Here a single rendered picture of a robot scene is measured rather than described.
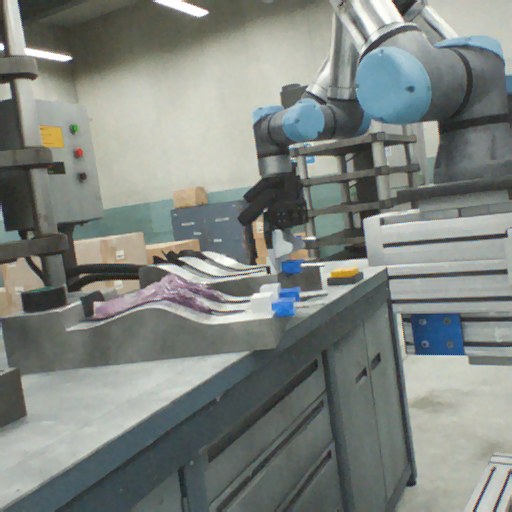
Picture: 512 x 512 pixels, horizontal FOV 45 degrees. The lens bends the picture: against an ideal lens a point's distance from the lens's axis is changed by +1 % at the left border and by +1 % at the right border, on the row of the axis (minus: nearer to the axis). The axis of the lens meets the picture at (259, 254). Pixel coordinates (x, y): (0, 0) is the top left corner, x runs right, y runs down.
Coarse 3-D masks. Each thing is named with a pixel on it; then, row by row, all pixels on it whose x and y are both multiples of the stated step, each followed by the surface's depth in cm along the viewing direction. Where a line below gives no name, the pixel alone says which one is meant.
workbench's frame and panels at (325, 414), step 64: (320, 320) 135; (384, 320) 202; (256, 384) 116; (320, 384) 148; (384, 384) 195; (128, 448) 75; (192, 448) 96; (256, 448) 116; (320, 448) 144; (384, 448) 188
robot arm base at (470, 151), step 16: (448, 128) 104; (464, 128) 101; (480, 128) 101; (496, 128) 101; (448, 144) 104; (464, 144) 101; (480, 144) 100; (496, 144) 101; (448, 160) 103; (464, 160) 101; (480, 160) 100; (496, 160) 100; (448, 176) 103; (464, 176) 101; (480, 176) 100
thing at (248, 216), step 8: (264, 192) 136; (272, 192) 136; (256, 200) 138; (264, 200) 137; (248, 208) 139; (256, 208) 138; (240, 216) 140; (248, 216) 139; (256, 216) 141; (248, 224) 141
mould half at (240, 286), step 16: (224, 256) 168; (144, 272) 149; (160, 272) 147; (176, 272) 146; (208, 272) 152; (224, 272) 155; (240, 272) 153; (272, 272) 137; (304, 272) 147; (320, 272) 156; (144, 288) 150; (224, 288) 140; (240, 288) 138; (256, 288) 136; (304, 288) 146; (320, 288) 155
